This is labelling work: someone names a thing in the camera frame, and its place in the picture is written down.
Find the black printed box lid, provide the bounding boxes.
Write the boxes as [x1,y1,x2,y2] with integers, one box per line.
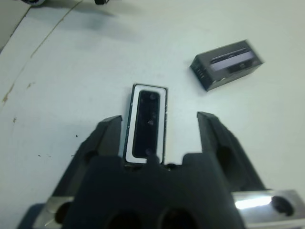
[189,39,266,93]

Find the black box base white insert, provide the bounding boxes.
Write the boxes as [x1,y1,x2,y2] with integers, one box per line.
[123,83,170,167]

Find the slim black camera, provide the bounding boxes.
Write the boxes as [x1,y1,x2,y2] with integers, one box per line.
[132,90,161,159]

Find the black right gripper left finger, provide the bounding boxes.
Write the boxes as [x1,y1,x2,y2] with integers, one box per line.
[51,115,123,198]

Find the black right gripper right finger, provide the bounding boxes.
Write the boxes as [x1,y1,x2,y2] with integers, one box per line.
[196,111,266,193]

